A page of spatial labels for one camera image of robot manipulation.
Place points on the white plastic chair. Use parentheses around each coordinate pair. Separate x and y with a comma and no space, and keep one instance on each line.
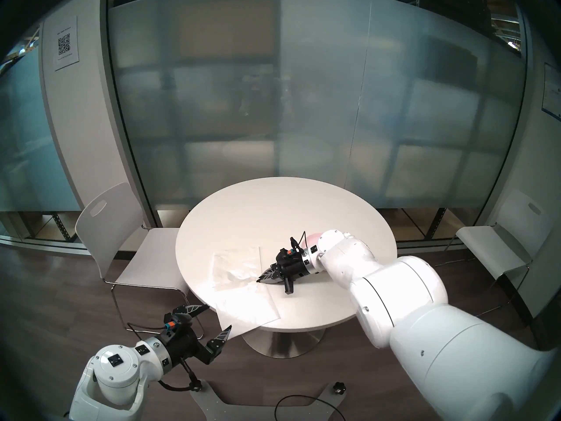
(486,244)
(105,231)

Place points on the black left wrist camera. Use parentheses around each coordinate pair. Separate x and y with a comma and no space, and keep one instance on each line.
(175,323)

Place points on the black star knob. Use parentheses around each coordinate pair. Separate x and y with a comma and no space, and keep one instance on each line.
(338,387)
(196,386)

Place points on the white cloth napkin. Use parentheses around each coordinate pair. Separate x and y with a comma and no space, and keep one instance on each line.
(236,266)

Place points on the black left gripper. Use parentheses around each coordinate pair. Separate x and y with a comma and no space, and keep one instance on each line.
(186,345)

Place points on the round white pedestal table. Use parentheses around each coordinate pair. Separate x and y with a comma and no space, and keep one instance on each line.
(285,205)

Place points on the QR code paper sign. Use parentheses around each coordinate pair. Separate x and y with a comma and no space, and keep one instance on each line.
(65,43)

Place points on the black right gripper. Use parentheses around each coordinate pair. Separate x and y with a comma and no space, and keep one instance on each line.
(291,269)

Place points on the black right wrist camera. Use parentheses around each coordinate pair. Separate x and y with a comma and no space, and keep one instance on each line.
(287,254)

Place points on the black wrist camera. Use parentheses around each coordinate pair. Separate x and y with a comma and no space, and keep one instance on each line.
(287,254)
(175,323)

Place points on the perforated metal rack strut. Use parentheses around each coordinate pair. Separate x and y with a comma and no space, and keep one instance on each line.
(61,226)
(436,222)

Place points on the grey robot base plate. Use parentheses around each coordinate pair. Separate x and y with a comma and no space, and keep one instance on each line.
(210,402)

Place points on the pink round plate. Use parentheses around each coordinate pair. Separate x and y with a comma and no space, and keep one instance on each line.
(312,238)

